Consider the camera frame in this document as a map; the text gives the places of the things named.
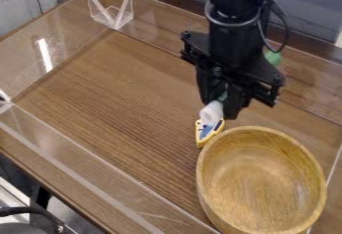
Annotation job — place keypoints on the green white marker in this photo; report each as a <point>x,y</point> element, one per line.
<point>257,73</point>

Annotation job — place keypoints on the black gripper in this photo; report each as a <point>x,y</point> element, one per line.
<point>229,42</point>

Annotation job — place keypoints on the brown wooden bowl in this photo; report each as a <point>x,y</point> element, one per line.
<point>261,184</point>

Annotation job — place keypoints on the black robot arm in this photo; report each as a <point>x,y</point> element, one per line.
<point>240,10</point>

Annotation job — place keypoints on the clear acrylic front wall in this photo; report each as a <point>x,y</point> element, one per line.
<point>120,203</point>

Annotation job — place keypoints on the yellow blue fish toy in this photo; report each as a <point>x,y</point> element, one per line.
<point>205,132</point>

